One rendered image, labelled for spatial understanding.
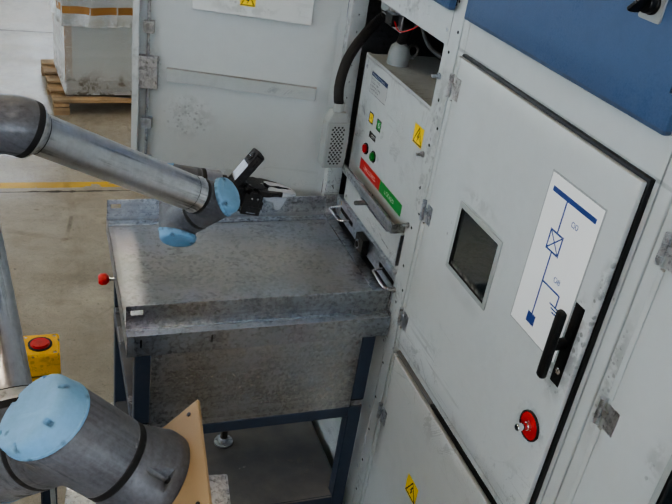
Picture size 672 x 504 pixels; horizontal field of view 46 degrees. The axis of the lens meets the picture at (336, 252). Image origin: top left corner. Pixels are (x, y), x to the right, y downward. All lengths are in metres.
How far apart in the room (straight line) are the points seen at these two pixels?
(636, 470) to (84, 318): 2.58
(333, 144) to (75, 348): 1.47
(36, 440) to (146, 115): 1.42
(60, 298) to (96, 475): 2.26
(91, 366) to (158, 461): 1.81
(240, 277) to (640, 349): 1.21
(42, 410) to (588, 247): 0.91
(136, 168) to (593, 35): 0.95
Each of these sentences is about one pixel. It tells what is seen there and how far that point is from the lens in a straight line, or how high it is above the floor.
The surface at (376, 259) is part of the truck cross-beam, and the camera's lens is 2.23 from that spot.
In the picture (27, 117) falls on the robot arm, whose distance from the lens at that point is 1.59.
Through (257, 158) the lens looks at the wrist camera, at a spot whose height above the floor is 1.18.
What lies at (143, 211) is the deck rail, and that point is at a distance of 2.40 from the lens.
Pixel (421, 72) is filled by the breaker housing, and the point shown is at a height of 1.39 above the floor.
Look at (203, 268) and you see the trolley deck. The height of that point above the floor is 0.85.
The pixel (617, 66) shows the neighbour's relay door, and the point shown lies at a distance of 1.29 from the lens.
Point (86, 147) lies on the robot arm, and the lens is 1.66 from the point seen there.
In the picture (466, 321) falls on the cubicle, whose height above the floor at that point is 1.09.
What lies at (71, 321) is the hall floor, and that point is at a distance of 3.45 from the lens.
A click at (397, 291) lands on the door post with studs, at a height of 0.93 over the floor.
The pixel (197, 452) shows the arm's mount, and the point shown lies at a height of 0.98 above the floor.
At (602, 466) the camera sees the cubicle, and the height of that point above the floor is 1.13.
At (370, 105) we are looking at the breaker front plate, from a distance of 2.30.
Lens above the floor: 1.98
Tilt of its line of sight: 29 degrees down
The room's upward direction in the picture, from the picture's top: 9 degrees clockwise
